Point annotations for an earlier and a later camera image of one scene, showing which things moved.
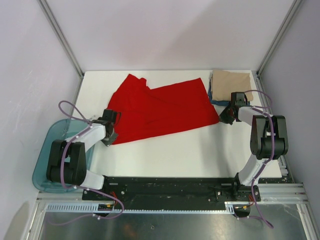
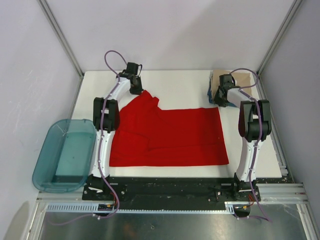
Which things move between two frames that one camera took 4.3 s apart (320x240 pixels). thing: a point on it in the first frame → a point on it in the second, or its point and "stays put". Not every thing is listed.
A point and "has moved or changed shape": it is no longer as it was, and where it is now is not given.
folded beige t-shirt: [224, 83] stays put
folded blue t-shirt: [219, 103] stays put
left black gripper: [108, 142] → [139, 90]
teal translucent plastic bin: [60, 130] stays put
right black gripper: [223, 118] → [217, 101]
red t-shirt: [147, 114] has moved or changed shape
